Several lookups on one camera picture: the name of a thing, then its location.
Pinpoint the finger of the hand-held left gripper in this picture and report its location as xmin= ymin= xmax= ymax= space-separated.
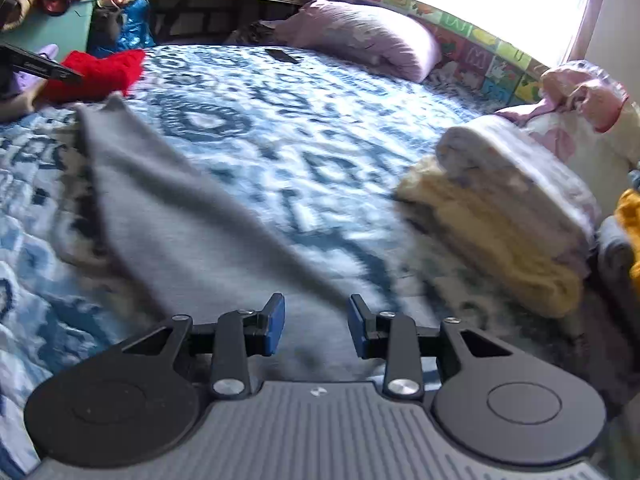
xmin=0 ymin=43 xmax=84 ymax=85
xmin=0 ymin=0 xmax=22 ymax=32

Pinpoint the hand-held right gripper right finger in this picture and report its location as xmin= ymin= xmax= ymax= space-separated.
xmin=348 ymin=294 xmax=506 ymax=401

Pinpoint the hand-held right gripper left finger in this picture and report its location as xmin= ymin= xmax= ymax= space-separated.
xmin=122 ymin=294 xmax=286 ymax=401

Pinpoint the grey garment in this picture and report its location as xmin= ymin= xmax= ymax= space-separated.
xmin=74 ymin=94 xmax=403 ymax=386

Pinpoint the lavender cloth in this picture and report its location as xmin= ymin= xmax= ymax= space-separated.
xmin=9 ymin=44 xmax=62 ymax=98

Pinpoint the teal storage bin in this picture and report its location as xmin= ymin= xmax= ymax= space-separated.
xmin=0 ymin=0 xmax=110 ymax=62

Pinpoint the red knitted cloth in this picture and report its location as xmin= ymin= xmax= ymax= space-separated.
xmin=37 ymin=48 xmax=147 ymax=104

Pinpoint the blue plastic bag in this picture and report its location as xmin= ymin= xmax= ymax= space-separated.
xmin=94 ymin=0 xmax=157 ymax=59

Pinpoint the yellow folded blanket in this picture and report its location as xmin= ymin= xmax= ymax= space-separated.
xmin=394 ymin=154 xmax=585 ymax=320

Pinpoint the dark cluttered desk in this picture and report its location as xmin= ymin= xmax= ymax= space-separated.
xmin=148 ymin=0 xmax=307 ymax=47

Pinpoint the blue patterned bedspread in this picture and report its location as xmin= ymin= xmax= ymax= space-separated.
xmin=0 ymin=42 xmax=631 ymax=478

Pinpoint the white folded blanket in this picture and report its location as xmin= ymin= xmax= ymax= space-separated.
xmin=434 ymin=114 xmax=603 ymax=281

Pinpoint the black phone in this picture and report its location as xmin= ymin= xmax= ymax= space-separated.
xmin=264 ymin=47 xmax=304 ymax=65

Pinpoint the grey folded cloth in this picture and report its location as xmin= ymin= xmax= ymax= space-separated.
xmin=596 ymin=215 xmax=640 ymax=307

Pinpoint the yellow cloth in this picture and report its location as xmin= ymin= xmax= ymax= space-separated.
xmin=612 ymin=187 xmax=640 ymax=286

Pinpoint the pink pillow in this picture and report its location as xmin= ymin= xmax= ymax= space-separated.
xmin=260 ymin=0 xmax=443 ymax=84

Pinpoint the colourful alphabet play mat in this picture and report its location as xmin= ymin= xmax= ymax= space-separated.
xmin=356 ymin=0 xmax=552 ymax=109

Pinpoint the pink floral quilt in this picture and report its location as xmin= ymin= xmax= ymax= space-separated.
xmin=494 ymin=60 xmax=640 ymax=177

